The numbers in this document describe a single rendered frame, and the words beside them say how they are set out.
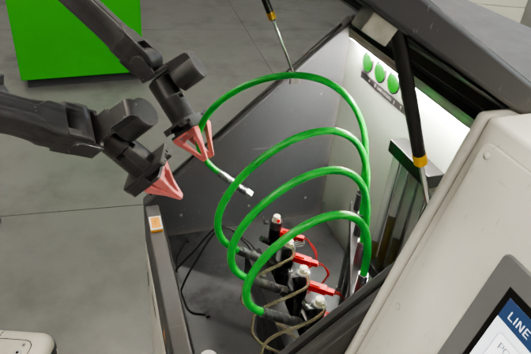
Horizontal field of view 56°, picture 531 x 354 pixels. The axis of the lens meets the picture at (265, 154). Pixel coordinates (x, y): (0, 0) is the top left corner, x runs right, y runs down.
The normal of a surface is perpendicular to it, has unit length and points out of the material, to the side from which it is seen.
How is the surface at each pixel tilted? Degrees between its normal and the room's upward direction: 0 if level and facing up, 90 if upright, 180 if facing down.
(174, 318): 0
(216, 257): 0
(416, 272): 76
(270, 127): 90
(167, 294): 0
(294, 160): 90
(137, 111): 46
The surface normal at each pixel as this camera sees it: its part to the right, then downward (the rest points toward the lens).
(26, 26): 0.36, 0.52
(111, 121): -0.51, -0.22
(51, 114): 0.76, -0.47
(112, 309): 0.07, -0.84
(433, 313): -0.90, -0.10
